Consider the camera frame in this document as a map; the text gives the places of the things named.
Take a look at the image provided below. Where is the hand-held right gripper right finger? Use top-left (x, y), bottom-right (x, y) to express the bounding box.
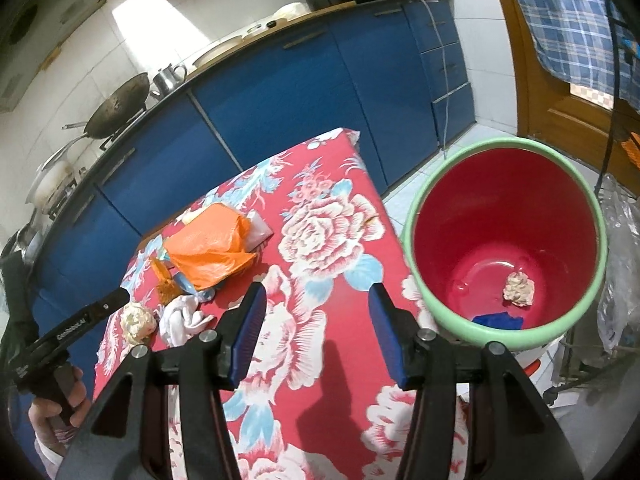
top-left (367, 282), bottom-right (586, 480)

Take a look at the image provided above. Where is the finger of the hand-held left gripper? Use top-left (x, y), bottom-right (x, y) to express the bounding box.
top-left (47, 286), bottom-right (132, 347)

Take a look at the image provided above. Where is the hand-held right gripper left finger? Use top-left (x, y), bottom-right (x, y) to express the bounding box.
top-left (55, 281), bottom-right (268, 480)

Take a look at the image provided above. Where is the paper ball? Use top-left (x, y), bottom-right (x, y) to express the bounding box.
top-left (502, 270), bottom-right (537, 307)
top-left (120, 302), bottom-right (157, 346)

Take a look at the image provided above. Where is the white tissue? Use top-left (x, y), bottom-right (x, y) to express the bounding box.
top-left (159, 294), bottom-right (217, 348)

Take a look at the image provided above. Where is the orange plastic bag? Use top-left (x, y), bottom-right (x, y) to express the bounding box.
top-left (162, 203), bottom-right (258, 292)

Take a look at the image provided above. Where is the white packet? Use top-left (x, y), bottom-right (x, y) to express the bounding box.
top-left (247, 210), bottom-right (275, 252)

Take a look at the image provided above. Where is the red bucket with green rim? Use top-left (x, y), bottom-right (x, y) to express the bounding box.
top-left (402, 136), bottom-right (610, 351)

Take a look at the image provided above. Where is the person's left hand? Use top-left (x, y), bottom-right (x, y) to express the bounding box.
top-left (27, 364), bottom-right (93, 456)

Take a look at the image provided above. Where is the orange-brown wrapper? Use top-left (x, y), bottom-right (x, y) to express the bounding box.
top-left (150, 255), bottom-right (182, 306)

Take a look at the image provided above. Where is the light blue wrapper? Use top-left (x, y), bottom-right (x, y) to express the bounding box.
top-left (172, 270), bottom-right (217, 303)

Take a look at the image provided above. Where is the red floral tablecloth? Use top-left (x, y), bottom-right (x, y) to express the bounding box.
top-left (92, 127), bottom-right (471, 480)

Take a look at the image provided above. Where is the blue scrap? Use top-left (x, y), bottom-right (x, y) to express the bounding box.
top-left (471, 311), bottom-right (525, 332)

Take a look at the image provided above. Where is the white container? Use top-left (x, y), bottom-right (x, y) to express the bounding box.
top-left (510, 330), bottom-right (571, 378)

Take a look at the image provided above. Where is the dark wok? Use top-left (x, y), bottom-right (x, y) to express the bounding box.
top-left (62, 72), bottom-right (151, 141)

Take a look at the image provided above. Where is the blue kitchen cabinet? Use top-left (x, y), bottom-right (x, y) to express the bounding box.
top-left (10, 0), bottom-right (476, 341)

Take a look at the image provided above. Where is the clear plastic bag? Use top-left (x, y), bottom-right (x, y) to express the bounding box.
top-left (597, 175), bottom-right (640, 353)

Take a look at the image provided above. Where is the wooden door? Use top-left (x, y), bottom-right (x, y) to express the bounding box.
top-left (485, 0), bottom-right (640, 196)

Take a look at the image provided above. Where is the range hood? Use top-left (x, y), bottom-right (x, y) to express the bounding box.
top-left (0, 0), bottom-right (106, 111)

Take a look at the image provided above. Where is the plaid cloth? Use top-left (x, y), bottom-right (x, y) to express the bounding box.
top-left (500, 0), bottom-right (640, 111)

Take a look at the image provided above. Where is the white pan with metal handle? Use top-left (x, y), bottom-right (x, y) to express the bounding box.
top-left (25, 132), bottom-right (96, 206)

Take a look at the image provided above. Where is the black wire rack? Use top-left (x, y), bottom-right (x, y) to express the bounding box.
top-left (545, 330), bottom-right (640, 406)

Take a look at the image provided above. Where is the white cable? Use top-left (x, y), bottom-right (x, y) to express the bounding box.
top-left (400, 0), bottom-right (452, 153)

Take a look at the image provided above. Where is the black cable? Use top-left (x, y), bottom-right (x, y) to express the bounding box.
top-left (594, 0), bottom-right (623, 196)

